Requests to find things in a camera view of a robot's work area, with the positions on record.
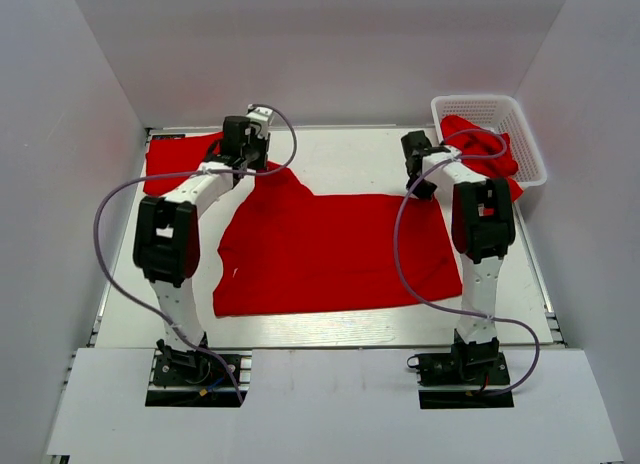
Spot red t-shirt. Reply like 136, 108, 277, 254
145, 132, 223, 176
213, 169, 462, 317

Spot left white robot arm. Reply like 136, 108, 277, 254
133, 107, 273, 383

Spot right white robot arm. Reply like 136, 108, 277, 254
401, 129, 515, 383

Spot red t-shirts in basket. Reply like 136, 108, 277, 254
440, 115, 523, 202

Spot white plastic basket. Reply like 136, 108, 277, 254
431, 94, 547, 189

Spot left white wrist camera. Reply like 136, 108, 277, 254
246, 105, 274, 139

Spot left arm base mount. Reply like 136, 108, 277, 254
145, 348, 251, 409

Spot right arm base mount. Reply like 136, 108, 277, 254
406, 352, 514, 410

